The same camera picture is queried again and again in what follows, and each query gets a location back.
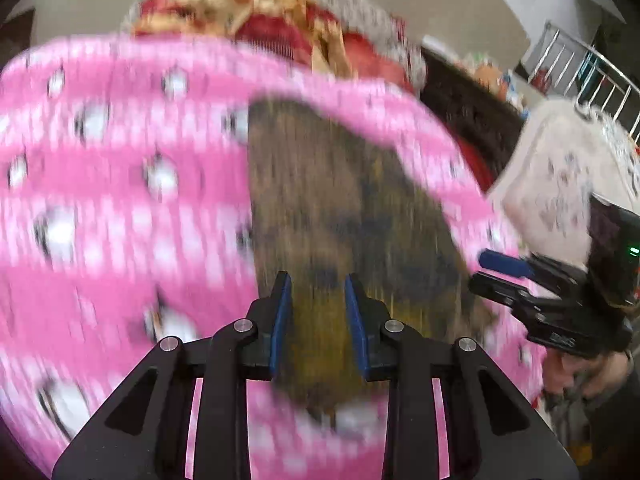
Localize metal railing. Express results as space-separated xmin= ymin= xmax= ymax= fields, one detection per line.
xmin=520 ymin=20 xmax=640 ymax=141

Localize person's right hand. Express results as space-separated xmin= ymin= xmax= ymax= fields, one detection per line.
xmin=542 ymin=349 xmax=637 ymax=402

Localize pile of colourful packets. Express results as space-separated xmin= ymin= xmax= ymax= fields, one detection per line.
xmin=460 ymin=50 xmax=531 ymax=111

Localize red and yellow floral bedding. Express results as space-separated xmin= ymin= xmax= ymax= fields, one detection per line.
xmin=122 ymin=0 xmax=428 ymax=93

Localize pink penguin print blanket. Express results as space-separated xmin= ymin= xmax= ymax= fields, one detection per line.
xmin=0 ymin=35 xmax=548 ymax=480

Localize dark carved wooden headboard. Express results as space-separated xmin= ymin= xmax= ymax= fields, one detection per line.
xmin=417 ymin=35 xmax=528 ymax=186

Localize red floral quilt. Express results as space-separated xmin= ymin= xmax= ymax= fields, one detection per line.
xmin=132 ymin=0 xmax=416 ymax=93

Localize brown navy floral patterned garment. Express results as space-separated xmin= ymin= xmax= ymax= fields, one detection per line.
xmin=246 ymin=100 xmax=501 ymax=418

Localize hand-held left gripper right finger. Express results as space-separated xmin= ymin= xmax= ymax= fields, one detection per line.
xmin=344 ymin=272 xmax=581 ymax=480

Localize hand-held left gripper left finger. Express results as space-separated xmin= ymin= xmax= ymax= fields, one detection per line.
xmin=51 ymin=270 xmax=293 ymax=480

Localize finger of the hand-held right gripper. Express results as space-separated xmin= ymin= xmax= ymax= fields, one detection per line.
xmin=469 ymin=271 xmax=540 ymax=312
xmin=478 ymin=250 xmax=537 ymax=279

